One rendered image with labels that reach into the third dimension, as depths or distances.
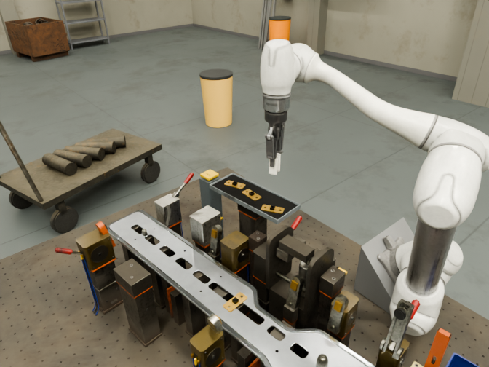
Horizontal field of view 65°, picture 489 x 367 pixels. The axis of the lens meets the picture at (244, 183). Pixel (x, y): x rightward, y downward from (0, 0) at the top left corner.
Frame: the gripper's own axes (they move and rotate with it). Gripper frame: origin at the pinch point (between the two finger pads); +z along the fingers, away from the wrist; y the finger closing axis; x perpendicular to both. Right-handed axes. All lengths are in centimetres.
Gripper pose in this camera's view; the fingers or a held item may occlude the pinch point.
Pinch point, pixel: (274, 164)
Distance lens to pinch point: 137.2
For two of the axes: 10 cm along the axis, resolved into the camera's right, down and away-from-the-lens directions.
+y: -4.2, 4.7, -7.7
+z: 0.2, 8.6, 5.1
